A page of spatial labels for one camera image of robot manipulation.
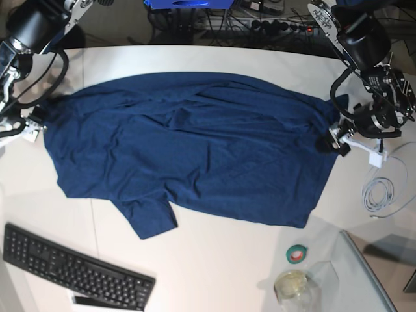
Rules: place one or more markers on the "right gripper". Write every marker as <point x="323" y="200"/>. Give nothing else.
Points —
<point x="13" y="122"/>

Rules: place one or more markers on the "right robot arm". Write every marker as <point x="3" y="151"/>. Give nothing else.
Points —
<point x="34" y="28"/>

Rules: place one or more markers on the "black computer keyboard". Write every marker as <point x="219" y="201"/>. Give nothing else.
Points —
<point x="96" y="281"/>

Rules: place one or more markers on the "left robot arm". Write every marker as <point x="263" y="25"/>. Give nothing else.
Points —
<point x="362" y="44"/>

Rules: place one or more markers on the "white power strip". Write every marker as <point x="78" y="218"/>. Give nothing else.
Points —
<point x="271" y="27"/>

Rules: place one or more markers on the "clear glass jar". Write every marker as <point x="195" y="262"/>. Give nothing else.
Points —
<point x="295" y="290"/>

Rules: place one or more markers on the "dark blue t-shirt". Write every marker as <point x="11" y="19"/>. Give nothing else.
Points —
<point x="223" y="144"/>

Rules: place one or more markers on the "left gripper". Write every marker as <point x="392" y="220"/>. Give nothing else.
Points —
<point x="373" y="121"/>

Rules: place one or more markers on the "blue box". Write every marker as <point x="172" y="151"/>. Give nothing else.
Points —
<point x="212" y="4"/>

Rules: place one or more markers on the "green tape roll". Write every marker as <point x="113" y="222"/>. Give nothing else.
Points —
<point x="296" y="254"/>

